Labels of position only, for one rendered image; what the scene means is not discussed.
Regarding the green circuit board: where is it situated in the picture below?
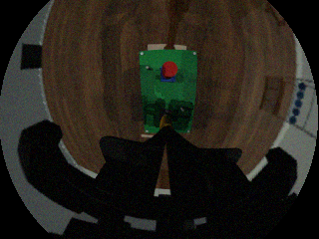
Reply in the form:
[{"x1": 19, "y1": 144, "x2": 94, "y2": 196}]
[{"x1": 139, "y1": 49, "x2": 198, "y2": 132}]

